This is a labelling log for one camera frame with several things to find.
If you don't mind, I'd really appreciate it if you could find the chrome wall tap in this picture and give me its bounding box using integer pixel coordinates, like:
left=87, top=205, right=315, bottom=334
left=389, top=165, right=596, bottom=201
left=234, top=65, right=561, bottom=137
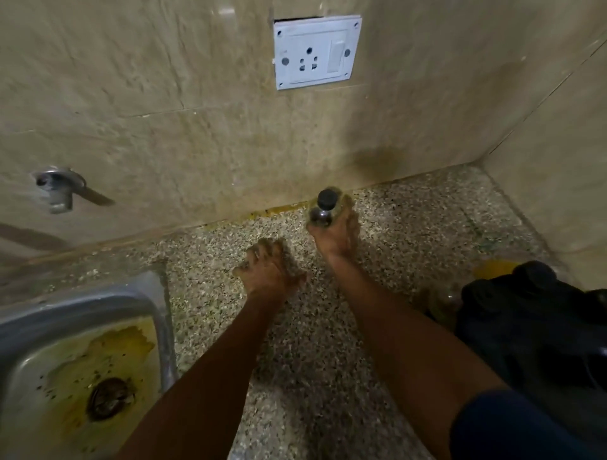
left=33, top=167, right=115, bottom=215

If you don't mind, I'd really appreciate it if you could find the clear bottle with black cap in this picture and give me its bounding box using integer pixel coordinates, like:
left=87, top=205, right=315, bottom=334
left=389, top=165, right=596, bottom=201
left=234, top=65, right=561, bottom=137
left=309, top=188, right=354, bottom=228

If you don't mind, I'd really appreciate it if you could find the sink drain strainer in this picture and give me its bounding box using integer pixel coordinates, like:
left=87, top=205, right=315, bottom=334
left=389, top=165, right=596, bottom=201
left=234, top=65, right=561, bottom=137
left=87, top=377, right=136, bottom=421

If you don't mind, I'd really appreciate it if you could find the white wall socket plate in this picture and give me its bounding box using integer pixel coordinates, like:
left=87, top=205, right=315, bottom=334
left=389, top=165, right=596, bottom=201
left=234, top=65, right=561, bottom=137
left=273, top=15, right=363, bottom=91

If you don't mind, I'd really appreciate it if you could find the person's right hand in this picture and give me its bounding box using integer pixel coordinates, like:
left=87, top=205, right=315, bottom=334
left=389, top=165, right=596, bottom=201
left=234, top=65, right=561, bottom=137
left=306, top=195, right=361, bottom=259

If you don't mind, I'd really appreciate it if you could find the person's left hand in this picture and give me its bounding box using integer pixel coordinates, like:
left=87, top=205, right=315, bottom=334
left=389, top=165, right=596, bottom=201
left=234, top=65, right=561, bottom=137
left=232, top=238, right=301, bottom=304

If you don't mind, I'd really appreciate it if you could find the stainless steel sink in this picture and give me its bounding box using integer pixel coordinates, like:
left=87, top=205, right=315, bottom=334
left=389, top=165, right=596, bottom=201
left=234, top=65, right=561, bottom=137
left=0, top=270, right=178, bottom=460

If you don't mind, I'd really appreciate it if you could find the clear glass jar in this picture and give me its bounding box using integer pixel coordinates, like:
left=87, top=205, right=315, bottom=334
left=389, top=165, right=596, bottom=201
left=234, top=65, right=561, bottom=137
left=420, top=283, right=464, bottom=328

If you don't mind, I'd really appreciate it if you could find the dark blue sleeve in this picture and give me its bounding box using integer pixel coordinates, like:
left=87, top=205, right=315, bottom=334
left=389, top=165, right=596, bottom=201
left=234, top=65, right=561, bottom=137
left=450, top=390, right=607, bottom=460

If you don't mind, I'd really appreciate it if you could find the black gas stove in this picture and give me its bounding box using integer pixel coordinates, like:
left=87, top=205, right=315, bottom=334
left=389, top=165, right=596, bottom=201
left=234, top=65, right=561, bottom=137
left=455, top=261, right=607, bottom=446

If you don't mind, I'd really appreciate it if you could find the person's right forearm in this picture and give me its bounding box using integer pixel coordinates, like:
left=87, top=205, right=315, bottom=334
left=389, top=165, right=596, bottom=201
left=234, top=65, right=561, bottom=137
left=327, top=251, right=510, bottom=460

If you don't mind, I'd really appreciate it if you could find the person's left forearm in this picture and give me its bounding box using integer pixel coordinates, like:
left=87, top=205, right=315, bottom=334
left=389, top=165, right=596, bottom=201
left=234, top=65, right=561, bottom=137
left=115, top=289, right=304, bottom=460

